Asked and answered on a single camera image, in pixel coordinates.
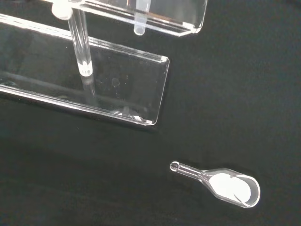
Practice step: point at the transparent funnel stand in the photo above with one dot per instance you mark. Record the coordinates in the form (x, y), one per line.
(98, 77)

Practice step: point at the glass weighing funnel with powder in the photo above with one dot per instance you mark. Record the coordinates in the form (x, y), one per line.
(225, 186)

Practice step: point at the black bench cloth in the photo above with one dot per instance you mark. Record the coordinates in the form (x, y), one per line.
(211, 106)

